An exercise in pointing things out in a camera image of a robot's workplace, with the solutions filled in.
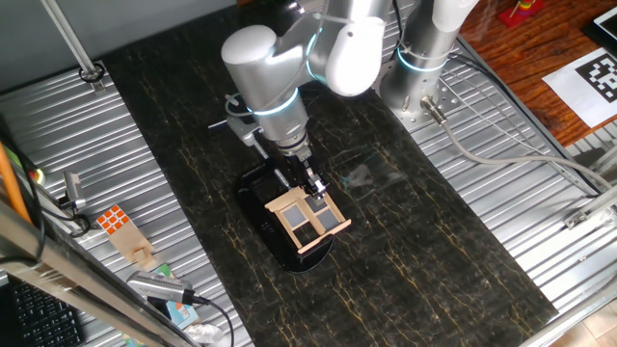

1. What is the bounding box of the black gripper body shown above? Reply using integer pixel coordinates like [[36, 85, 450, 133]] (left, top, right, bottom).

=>
[[287, 152, 322, 187]]

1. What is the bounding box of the black C-clamp with steel screw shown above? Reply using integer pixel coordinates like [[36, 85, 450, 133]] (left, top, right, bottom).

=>
[[206, 120, 335, 275]]

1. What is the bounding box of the black marble pattern mat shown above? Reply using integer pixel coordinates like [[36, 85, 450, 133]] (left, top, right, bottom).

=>
[[102, 0, 559, 347]]

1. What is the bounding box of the crumpled clear plastic wrap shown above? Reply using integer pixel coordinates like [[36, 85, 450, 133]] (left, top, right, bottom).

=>
[[185, 321, 224, 346]]

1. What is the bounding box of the wooden toy house block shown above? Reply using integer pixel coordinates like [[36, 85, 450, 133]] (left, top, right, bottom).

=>
[[109, 225, 158, 270]]

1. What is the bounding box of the Rubik's cube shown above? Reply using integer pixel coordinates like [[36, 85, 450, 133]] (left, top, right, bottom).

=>
[[95, 204, 131, 236]]

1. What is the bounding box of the brown wooden table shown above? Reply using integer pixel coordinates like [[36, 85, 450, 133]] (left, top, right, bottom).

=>
[[457, 0, 617, 148]]

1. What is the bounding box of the paper with black marker tag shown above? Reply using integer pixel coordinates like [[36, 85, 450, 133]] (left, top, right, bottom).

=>
[[542, 46, 617, 129]]

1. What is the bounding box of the orange pole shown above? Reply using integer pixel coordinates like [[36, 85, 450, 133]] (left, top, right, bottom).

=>
[[0, 142, 33, 226]]

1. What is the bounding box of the black keyboard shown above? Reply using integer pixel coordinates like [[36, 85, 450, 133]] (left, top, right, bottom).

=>
[[0, 278, 87, 347]]

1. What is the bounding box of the white tablet device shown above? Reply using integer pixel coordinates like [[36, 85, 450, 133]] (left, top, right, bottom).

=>
[[580, 5, 617, 44]]

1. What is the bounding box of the wooden toy window frame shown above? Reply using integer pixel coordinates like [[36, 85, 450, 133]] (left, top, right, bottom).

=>
[[263, 185, 353, 255]]

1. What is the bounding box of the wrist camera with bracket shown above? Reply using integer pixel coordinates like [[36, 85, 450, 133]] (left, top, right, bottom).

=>
[[225, 93, 264, 147]]

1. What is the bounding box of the grey cable with metal connector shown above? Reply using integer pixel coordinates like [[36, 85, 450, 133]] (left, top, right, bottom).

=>
[[419, 94, 617, 194]]

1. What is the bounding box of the black camera cable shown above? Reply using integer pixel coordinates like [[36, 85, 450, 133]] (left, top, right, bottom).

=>
[[192, 294, 236, 347]]

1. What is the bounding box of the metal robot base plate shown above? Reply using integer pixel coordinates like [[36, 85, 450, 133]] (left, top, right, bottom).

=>
[[375, 28, 464, 134]]

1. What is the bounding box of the silver ribbed camera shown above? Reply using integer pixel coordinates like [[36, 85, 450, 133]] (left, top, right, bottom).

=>
[[125, 269, 198, 306]]

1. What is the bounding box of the small camera on black mount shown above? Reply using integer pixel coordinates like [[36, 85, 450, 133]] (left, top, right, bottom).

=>
[[57, 171, 92, 218]]

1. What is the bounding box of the aluminium frame bar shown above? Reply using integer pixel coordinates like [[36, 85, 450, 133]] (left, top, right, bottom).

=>
[[0, 200, 199, 347]]

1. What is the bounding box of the metal pole with black ring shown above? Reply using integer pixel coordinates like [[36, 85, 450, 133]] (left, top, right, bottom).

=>
[[40, 0, 107, 93]]

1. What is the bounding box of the red ring stacking toy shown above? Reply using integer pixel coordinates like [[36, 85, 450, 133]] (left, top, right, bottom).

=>
[[497, 0, 546, 29]]

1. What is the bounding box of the aluminium corner bracket profile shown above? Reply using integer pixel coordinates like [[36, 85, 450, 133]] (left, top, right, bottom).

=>
[[562, 185, 617, 230]]

